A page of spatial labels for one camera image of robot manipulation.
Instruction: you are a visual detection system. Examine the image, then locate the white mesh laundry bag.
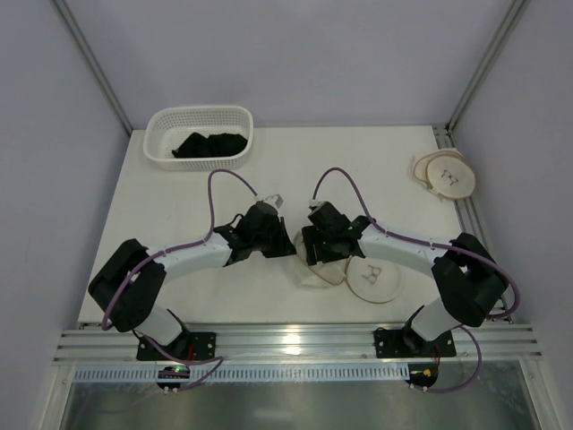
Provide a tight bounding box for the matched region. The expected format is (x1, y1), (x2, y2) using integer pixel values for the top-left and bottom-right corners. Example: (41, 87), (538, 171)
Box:
(291, 232), (404, 305)

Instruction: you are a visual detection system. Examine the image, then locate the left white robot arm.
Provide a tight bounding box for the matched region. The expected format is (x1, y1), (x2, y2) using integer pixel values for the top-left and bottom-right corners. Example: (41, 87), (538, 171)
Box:
(88, 194), (296, 362)

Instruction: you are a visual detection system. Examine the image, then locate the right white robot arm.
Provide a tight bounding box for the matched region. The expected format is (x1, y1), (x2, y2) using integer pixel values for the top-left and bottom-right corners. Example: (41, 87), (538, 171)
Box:
(302, 202), (509, 357)

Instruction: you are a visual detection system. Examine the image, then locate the black bra in basket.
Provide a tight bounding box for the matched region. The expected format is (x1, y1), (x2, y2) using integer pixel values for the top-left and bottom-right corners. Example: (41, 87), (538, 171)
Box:
(172, 133), (248, 159)

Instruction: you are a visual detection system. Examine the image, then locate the white plastic basket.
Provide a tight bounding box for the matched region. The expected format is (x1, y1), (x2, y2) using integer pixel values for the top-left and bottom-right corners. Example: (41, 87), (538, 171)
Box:
(142, 106), (253, 171)

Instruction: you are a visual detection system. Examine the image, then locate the right controller board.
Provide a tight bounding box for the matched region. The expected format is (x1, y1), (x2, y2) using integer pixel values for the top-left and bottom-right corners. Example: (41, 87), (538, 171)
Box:
(406, 365), (439, 391)

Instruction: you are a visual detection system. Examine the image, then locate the controller board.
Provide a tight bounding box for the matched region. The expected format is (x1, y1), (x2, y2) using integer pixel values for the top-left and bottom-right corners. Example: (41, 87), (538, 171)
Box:
(156, 365), (190, 391)
(406, 365), (439, 391)

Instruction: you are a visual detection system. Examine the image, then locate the left controller board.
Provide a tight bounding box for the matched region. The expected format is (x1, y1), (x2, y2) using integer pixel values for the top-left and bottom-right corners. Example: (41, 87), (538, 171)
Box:
(156, 365), (190, 391)

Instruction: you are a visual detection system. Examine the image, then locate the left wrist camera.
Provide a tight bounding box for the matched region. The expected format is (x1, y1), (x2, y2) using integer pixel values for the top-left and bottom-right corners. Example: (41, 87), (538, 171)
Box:
(255, 193), (284, 211)

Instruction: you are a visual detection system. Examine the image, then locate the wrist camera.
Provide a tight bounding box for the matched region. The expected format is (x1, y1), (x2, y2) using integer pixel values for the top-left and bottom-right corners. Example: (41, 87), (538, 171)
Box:
(255, 193), (284, 211)
(309, 199), (325, 211)

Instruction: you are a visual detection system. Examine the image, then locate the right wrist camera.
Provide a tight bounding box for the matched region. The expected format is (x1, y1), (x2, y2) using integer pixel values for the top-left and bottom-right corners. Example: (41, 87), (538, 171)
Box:
(309, 199), (325, 211)

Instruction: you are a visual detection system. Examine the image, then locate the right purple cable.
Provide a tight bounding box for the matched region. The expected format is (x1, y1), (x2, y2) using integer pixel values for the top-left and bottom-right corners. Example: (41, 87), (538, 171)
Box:
(311, 168), (523, 395)

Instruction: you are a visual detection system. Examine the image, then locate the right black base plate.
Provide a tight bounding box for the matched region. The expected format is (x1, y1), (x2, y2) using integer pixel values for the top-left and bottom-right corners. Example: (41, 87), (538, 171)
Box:
(373, 327), (457, 358)

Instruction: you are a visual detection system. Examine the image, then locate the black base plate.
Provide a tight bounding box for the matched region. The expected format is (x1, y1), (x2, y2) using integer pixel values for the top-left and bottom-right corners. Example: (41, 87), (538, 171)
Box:
(136, 330), (217, 362)
(373, 327), (457, 358)

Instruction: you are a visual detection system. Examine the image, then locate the slotted grey cable duct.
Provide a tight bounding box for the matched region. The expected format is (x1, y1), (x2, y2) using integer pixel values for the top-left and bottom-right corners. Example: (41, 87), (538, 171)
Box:
(73, 363), (408, 383)

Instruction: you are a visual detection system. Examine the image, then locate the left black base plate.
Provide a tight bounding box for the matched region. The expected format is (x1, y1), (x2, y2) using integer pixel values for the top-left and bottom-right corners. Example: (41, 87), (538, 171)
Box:
(136, 330), (217, 362)

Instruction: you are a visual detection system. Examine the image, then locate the aluminium front rail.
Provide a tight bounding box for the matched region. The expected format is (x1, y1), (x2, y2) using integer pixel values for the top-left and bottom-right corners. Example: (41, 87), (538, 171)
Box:
(53, 322), (543, 365)

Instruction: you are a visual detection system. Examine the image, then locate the right aluminium frame post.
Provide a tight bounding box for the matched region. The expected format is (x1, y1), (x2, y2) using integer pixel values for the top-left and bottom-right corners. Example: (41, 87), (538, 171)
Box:
(446, 0), (530, 134)

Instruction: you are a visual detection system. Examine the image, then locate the aluminium frame post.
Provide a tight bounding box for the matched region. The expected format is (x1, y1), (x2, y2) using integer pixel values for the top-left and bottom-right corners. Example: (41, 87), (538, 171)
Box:
(49, 0), (133, 136)
(446, 0), (530, 134)

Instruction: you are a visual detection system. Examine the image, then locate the left aluminium frame post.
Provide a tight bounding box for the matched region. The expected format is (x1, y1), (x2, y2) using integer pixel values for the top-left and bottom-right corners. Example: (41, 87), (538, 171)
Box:
(49, 0), (133, 136)

